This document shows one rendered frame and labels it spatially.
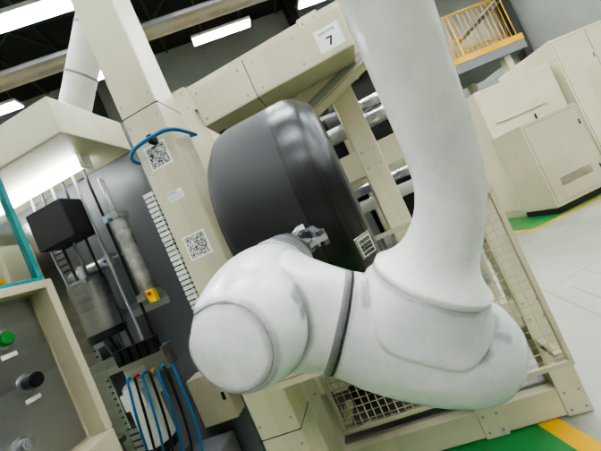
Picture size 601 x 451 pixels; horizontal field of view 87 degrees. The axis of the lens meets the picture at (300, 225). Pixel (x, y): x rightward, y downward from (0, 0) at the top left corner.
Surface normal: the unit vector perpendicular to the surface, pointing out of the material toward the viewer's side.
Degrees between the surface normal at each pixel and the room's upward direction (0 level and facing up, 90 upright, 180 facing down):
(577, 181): 90
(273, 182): 79
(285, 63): 90
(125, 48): 90
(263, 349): 97
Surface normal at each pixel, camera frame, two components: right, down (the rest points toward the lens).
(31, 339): 0.90, -0.40
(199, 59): 0.10, -0.07
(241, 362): -0.10, 0.22
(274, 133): -0.37, -0.44
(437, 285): -0.11, -0.46
